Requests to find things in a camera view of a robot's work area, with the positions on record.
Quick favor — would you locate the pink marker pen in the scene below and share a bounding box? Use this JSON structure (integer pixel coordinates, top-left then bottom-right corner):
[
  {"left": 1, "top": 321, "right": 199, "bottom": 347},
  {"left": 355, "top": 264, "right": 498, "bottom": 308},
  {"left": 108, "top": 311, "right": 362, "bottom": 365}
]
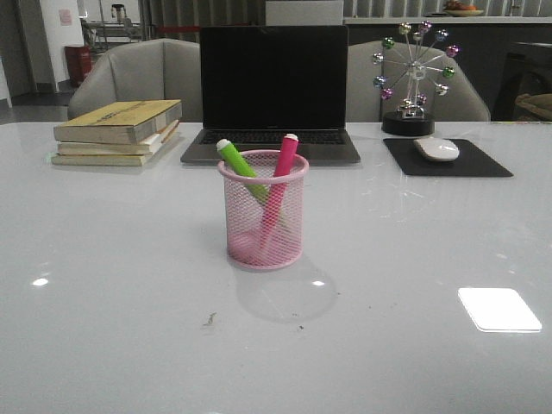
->
[{"left": 258, "top": 133, "right": 300, "bottom": 251}]

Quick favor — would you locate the pink mesh pen holder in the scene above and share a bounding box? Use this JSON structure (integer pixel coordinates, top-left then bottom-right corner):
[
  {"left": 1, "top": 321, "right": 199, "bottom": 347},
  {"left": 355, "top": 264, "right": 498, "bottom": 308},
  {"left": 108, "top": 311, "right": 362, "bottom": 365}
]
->
[{"left": 217, "top": 150, "right": 310, "bottom": 270}]

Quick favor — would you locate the top yellow book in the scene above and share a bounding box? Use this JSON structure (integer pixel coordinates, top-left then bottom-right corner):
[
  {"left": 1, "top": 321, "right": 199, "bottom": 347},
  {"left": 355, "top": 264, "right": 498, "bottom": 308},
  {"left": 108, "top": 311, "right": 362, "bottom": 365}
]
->
[{"left": 53, "top": 99, "right": 182, "bottom": 144}]

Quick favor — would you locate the grey open laptop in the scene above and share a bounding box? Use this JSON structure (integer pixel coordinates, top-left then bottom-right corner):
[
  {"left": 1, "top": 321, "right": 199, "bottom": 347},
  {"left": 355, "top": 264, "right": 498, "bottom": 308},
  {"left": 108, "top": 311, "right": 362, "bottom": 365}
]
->
[{"left": 180, "top": 25, "right": 361, "bottom": 166}]

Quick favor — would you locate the white computer mouse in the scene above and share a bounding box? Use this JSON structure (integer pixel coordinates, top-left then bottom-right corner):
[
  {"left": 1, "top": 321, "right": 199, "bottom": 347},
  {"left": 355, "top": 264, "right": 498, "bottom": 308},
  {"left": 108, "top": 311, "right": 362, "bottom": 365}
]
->
[{"left": 413, "top": 136, "right": 460, "bottom": 162}]

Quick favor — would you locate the grey armchair left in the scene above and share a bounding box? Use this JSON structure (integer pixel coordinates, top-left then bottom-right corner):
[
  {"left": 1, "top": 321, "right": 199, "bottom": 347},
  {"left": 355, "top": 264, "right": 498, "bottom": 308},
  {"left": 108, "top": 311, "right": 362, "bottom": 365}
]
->
[{"left": 68, "top": 39, "right": 203, "bottom": 122}]

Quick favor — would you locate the grey armchair right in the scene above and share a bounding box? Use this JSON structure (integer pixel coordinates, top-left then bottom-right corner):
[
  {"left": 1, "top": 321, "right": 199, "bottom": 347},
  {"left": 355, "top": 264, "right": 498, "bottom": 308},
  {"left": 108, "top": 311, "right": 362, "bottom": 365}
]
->
[{"left": 346, "top": 41, "right": 490, "bottom": 122}]

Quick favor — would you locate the fruit bowl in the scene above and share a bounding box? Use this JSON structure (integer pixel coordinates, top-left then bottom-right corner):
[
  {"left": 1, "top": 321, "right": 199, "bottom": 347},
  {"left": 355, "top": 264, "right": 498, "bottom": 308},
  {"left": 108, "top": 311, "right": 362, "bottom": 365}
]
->
[{"left": 443, "top": 0, "right": 484, "bottom": 17}]

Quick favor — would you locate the green marker pen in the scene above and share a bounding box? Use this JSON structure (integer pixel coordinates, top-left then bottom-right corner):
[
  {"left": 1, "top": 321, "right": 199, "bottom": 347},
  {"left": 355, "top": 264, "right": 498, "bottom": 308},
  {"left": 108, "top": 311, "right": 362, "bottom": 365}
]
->
[{"left": 216, "top": 138, "right": 288, "bottom": 229}]

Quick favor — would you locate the red fire cabinet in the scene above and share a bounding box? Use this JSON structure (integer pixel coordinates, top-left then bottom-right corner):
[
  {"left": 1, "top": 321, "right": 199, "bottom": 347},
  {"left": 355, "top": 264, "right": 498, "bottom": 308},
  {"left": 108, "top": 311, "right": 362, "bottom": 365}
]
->
[{"left": 64, "top": 46, "right": 92, "bottom": 87}]

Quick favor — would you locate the bottom book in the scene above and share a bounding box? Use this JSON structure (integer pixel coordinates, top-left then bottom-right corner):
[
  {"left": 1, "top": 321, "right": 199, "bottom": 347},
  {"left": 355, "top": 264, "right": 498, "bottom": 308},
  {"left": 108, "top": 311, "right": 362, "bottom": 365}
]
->
[{"left": 51, "top": 131, "right": 176, "bottom": 166}]

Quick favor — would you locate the black mouse pad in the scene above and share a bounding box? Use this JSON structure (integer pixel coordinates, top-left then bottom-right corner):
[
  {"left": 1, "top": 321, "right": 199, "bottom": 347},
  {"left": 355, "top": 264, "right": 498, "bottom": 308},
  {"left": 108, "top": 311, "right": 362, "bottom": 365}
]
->
[{"left": 383, "top": 138, "right": 513, "bottom": 178}]

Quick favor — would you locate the ferris wheel desk ornament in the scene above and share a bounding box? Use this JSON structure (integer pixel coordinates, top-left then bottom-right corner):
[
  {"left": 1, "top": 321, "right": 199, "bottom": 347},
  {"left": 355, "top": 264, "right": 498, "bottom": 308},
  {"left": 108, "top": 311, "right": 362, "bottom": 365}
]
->
[{"left": 372, "top": 20, "right": 461, "bottom": 136}]

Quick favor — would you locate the middle book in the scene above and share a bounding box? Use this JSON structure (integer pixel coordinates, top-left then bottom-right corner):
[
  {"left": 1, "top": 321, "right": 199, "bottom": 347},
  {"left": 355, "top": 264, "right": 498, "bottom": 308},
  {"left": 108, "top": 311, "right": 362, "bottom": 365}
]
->
[{"left": 57, "top": 121, "right": 179, "bottom": 155}]

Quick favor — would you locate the grey armchair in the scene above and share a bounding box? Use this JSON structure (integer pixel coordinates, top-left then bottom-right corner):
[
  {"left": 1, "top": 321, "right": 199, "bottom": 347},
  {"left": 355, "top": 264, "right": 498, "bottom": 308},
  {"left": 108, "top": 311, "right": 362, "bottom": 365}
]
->
[
  {"left": 346, "top": 41, "right": 490, "bottom": 122},
  {"left": 68, "top": 39, "right": 203, "bottom": 122}
]

